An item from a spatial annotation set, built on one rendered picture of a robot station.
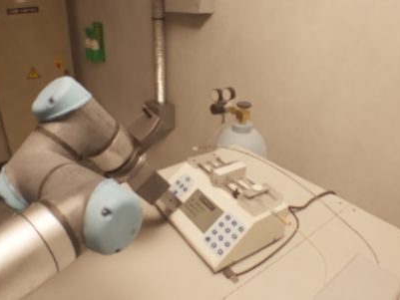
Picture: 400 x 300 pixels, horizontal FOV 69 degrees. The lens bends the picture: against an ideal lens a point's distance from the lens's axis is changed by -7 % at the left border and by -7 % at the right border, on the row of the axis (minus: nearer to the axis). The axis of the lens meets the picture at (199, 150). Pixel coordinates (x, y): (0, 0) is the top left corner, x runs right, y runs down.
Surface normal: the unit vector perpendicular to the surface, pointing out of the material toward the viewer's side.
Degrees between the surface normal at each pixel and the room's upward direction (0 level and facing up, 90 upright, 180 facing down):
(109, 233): 90
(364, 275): 0
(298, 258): 0
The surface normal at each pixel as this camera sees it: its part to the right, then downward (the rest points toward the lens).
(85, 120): 0.73, 0.15
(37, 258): 0.75, -0.12
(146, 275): 0.02, -0.89
